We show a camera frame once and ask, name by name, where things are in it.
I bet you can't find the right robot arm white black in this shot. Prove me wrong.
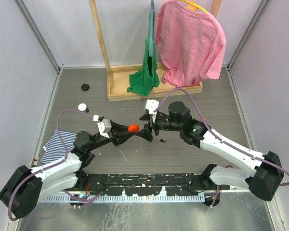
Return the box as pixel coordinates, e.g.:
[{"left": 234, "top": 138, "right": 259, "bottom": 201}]
[{"left": 137, "top": 100, "right": 284, "bottom": 201}]

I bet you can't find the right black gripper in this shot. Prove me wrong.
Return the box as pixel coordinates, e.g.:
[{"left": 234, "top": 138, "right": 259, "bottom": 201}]
[{"left": 135, "top": 110, "right": 183, "bottom": 141}]

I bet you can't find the grey-blue clothes hanger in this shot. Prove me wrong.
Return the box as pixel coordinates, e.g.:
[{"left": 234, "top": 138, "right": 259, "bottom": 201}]
[{"left": 148, "top": 0, "right": 155, "bottom": 57}]

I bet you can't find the blue white striped cloth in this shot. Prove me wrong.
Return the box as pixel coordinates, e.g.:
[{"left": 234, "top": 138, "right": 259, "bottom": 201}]
[{"left": 40, "top": 130, "right": 76, "bottom": 164}]

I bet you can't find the pink t-shirt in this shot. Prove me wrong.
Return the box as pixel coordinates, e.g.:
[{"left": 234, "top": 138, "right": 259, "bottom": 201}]
[{"left": 156, "top": 0, "right": 226, "bottom": 87}]

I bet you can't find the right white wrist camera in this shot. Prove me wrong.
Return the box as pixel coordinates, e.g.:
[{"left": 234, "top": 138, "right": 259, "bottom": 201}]
[{"left": 144, "top": 99, "right": 159, "bottom": 115}]

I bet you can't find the grey slotted cable duct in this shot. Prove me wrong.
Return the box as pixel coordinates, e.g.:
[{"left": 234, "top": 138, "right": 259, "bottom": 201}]
[{"left": 41, "top": 190, "right": 205, "bottom": 204}]

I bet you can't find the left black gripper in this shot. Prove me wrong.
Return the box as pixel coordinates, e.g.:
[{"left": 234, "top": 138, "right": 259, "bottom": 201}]
[{"left": 87, "top": 121, "right": 135, "bottom": 152}]

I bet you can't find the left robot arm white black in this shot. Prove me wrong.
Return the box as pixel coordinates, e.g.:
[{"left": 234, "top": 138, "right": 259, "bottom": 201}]
[{"left": 0, "top": 119, "right": 139, "bottom": 221}]

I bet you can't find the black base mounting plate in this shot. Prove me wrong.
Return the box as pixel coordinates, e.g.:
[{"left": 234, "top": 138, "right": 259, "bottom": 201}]
[{"left": 71, "top": 173, "right": 217, "bottom": 196}]

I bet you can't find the yellow clothes hanger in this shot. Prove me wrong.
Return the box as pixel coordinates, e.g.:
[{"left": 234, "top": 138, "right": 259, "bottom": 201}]
[{"left": 179, "top": 0, "right": 208, "bottom": 13}]

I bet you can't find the black earbud case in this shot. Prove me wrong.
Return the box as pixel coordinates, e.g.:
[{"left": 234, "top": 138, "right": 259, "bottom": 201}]
[{"left": 81, "top": 83, "right": 90, "bottom": 91}]

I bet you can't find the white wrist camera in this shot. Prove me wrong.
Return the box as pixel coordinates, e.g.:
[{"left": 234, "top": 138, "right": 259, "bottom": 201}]
[
  {"left": 144, "top": 99, "right": 159, "bottom": 115},
  {"left": 92, "top": 115, "right": 112, "bottom": 139}
]

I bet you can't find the white earbud case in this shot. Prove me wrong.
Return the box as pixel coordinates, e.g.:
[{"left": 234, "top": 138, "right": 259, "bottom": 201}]
[{"left": 78, "top": 103, "right": 88, "bottom": 112}]

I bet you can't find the green tank top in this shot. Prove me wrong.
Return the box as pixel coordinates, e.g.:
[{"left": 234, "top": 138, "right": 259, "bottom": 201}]
[{"left": 127, "top": 13, "right": 160, "bottom": 96}]

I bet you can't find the wooden clothes rack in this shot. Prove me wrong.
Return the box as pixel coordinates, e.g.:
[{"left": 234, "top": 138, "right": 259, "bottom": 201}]
[{"left": 88, "top": 0, "right": 223, "bottom": 102}]

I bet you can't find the orange earbud case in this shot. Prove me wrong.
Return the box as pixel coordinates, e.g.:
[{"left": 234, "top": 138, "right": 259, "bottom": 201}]
[{"left": 128, "top": 124, "right": 140, "bottom": 133}]

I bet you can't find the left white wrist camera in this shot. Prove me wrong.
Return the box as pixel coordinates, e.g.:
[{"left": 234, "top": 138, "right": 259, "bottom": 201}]
[{"left": 92, "top": 115, "right": 112, "bottom": 139}]

